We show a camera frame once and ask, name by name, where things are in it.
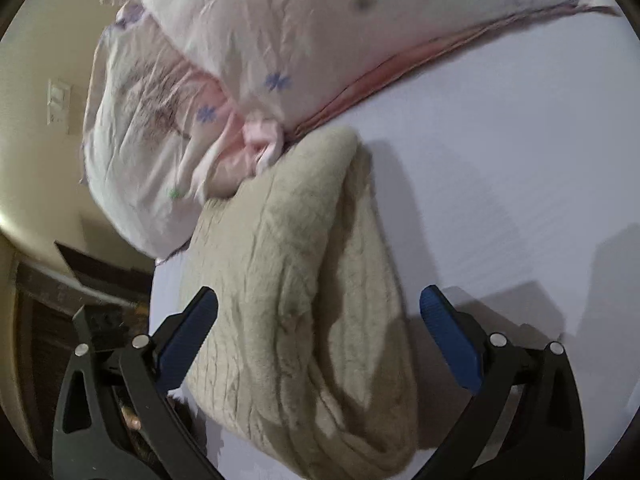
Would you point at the pink floral pillow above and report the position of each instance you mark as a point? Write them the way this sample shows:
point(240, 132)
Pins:
point(310, 30)
point(150, 150)

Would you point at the white wall switch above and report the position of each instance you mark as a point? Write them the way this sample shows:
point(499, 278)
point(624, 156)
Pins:
point(58, 105)

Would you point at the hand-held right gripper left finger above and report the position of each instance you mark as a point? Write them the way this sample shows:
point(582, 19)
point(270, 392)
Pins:
point(186, 336)

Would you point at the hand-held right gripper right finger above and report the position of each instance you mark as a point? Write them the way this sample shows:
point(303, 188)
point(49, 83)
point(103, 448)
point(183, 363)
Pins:
point(447, 336)

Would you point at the beige fuzzy blanket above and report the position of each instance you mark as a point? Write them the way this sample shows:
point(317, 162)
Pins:
point(280, 280)

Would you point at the dark wooden furniture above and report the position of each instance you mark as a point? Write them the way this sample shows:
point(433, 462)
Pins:
point(65, 305)

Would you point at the white bed sheet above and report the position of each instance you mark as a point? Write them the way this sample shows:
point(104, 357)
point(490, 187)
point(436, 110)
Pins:
point(490, 200)

